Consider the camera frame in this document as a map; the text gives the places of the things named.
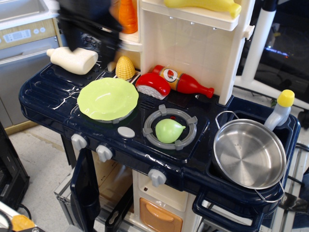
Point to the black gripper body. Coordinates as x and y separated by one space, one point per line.
106 31

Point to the light green toy pear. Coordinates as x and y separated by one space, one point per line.
168 130

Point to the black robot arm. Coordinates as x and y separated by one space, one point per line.
91 17

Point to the light green toy plate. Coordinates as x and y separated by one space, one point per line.
107 99

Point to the white toy mayonnaise bottle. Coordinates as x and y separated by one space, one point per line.
80 61

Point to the orange toy carrot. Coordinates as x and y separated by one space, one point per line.
128 17

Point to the yellow toy corn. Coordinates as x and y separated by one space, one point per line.
124 68

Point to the red toy sushi piece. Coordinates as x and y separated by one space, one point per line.
153 85

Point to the toy kitchen play set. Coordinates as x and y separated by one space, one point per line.
204 44

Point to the grey oval button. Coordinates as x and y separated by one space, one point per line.
126 132

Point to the grey left stove knob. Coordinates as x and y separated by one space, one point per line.
78 142

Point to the grey stove knob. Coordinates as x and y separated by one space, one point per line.
78 142
157 177
104 153

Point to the red toy ketchup bottle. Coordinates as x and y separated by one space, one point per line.
182 82

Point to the grey middle stove knob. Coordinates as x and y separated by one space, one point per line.
104 153

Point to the yellow toy banana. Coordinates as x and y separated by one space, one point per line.
214 5

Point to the black computer case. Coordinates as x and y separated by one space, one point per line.
14 180

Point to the dark blue oven door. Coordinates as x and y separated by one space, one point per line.
84 191

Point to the grey right stove knob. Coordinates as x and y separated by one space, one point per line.
157 177

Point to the orange toy drawer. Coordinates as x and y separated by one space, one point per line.
159 219

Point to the yellow sponge object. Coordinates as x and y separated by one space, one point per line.
21 222

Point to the stainless steel pot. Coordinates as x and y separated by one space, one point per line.
249 154

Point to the grey toy faucet yellow cap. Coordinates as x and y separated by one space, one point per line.
281 111

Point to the white pipe frame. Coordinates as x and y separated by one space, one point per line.
276 57

